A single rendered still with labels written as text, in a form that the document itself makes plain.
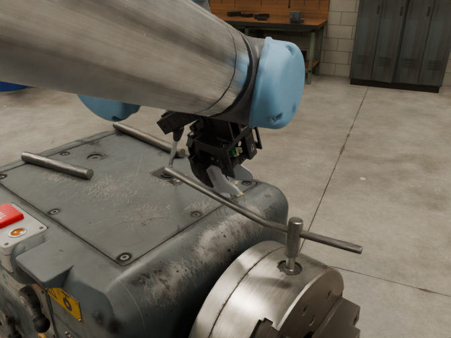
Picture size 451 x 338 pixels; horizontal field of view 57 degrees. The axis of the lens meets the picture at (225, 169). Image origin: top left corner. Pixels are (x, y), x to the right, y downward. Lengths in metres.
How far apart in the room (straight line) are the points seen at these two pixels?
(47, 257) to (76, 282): 0.07
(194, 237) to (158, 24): 0.52
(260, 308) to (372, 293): 1.96
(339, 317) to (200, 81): 0.60
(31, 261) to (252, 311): 0.35
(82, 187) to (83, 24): 0.72
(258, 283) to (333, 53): 6.65
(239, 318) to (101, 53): 0.50
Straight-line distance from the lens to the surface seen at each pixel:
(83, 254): 0.70
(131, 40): 0.21
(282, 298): 0.63
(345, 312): 0.80
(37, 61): 0.19
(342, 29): 7.12
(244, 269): 0.67
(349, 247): 0.62
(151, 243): 0.69
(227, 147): 0.55
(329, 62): 7.22
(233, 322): 0.64
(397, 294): 2.61
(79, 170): 0.92
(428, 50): 6.56
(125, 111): 0.41
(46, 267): 0.69
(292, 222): 0.62
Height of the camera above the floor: 1.66
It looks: 27 degrees down
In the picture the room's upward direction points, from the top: straight up
